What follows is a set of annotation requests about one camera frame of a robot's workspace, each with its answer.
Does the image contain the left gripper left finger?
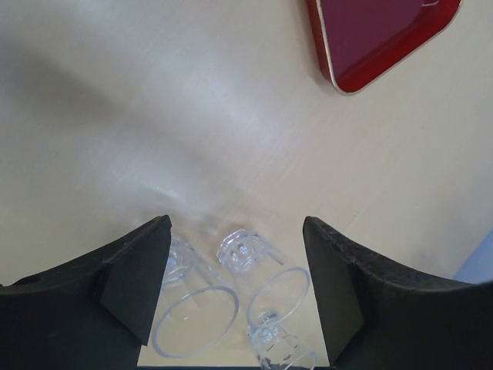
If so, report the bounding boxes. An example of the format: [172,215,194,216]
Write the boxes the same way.
[1,215,171,369]

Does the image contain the clear glass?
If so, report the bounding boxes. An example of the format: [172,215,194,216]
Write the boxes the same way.
[248,310,317,369]
[216,229,311,328]
[151,237,240,358]

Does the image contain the red rectangular tray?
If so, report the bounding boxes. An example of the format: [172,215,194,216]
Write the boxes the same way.
[306,0,462,95]

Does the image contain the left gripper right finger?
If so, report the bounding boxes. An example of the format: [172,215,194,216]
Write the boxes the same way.
[303,217,492,369]

